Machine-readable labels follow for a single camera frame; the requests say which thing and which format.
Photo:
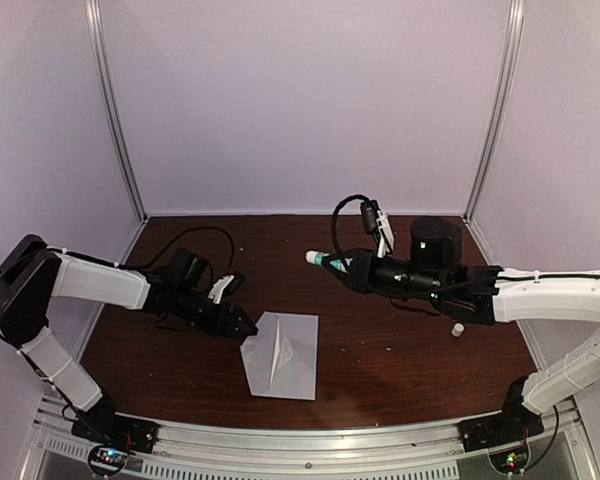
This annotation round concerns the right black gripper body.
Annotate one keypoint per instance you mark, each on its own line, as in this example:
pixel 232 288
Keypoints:
pixel 365 270

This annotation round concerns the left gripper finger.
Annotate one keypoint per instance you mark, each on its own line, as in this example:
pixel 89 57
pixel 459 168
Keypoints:
pixel 242 317
pixel 239 331

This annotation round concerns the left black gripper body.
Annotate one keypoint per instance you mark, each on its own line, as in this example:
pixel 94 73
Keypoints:
pixel 213 323

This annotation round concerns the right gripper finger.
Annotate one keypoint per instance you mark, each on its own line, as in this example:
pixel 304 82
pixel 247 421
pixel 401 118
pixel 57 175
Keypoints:
pixel 343 259
pixel 344 278

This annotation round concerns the white green glue stick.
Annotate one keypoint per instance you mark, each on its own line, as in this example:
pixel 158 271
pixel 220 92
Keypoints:
pixel 316 258

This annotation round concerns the grey envelope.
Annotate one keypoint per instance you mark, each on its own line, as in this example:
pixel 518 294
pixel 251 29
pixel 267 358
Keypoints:
pixel 280 361

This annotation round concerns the white glue stick cap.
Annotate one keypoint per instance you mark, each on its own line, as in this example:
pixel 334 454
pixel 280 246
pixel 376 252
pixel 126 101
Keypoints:
pixel 457 330

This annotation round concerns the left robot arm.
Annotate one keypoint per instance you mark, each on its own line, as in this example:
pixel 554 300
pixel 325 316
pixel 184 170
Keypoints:
pixel 39 281

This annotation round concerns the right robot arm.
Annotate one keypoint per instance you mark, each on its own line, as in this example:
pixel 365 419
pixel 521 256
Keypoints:
pixel 484 295

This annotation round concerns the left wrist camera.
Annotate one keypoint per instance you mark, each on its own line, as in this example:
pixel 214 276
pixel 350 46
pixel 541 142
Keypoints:
pixel 225 286

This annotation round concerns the front aluminium rail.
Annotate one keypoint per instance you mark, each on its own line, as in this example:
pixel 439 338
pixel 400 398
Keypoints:
pixel 429 450

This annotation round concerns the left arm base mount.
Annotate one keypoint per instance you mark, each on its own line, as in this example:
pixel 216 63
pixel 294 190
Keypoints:
pixel 111 452

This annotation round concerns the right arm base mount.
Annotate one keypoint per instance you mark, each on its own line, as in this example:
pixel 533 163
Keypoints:
pixel 506 440

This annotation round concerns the right aluminium frame post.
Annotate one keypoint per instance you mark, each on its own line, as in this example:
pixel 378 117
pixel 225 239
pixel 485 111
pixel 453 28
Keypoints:
pixel 507 70

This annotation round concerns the aluminium frame post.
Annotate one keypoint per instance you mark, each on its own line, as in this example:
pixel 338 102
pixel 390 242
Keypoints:
pixel 507 70
pixel 98 41

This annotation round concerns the left aluminium frame post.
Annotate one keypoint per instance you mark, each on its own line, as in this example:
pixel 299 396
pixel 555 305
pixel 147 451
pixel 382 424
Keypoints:
pixel 98 41

